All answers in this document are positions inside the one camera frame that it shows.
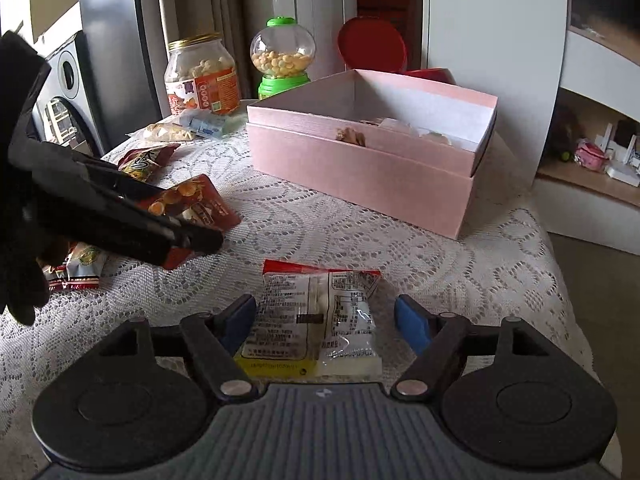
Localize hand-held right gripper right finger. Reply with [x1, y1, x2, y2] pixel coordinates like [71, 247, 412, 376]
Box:
[391, 294, 551, 402]

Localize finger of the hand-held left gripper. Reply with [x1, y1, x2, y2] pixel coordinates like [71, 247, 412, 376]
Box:
[75, 152, 168, 201]
[60, 200, 223, 267]

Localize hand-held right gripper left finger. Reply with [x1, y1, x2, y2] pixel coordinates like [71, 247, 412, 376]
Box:
[95, 294, 258, 403]

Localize red chestnut snack packet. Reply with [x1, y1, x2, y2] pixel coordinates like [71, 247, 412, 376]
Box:
[137, 174, 243, 270]

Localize pink cardboard box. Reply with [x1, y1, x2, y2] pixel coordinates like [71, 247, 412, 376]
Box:
[246, 68, 500, 240]

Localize clear packet of pale snacks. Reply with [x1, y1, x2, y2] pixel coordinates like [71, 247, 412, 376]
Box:
[126, 122, 197, 144]

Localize person's left hand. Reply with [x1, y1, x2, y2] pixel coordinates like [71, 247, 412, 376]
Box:
[0, 175, 68, 326]

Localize dark red snack packet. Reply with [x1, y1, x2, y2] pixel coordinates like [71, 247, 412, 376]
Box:
[117, 142, 182, 183]

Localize red and white snack packet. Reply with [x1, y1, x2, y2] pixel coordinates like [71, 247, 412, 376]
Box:
[42, 241, 110, 293]

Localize clear packets near jar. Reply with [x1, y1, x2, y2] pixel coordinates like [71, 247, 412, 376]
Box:
[172, 109, 246, 140]

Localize grey speaker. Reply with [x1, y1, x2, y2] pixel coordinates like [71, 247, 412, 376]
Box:
[30, 30, 108, 156]

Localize clear jar with gold lid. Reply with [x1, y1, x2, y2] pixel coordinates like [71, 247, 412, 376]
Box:
[165, 32, 242, 117]

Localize clear wrapped snack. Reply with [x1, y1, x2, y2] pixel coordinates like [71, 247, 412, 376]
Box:
[419, 130, 455, 149]

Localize brown snack piece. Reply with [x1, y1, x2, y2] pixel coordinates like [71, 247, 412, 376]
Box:
[334, 127, 370, 147]

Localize green candy dispenser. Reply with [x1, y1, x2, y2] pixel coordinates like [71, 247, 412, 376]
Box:
[250, 16, 317, 102]

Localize beige curtain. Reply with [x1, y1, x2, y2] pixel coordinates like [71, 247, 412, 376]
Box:
[155, 0, 273, 111]

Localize pink pouch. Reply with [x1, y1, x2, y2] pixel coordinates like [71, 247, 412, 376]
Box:
[574, 140, 609, 174]

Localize red plastic container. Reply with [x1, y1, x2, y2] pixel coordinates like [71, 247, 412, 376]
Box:
[400, 67, 457, 86]

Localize white router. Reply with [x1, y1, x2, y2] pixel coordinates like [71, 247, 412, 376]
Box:
[597, 120, 640, 189]

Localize red round lid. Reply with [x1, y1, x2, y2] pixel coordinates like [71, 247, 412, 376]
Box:
[336, 16, 408, 75]

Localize white cabinet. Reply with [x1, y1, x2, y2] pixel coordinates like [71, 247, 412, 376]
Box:
[422, 0, 571, 201]

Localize white shelf unit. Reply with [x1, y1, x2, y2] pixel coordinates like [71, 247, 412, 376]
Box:
[531, 22, 640, 263]

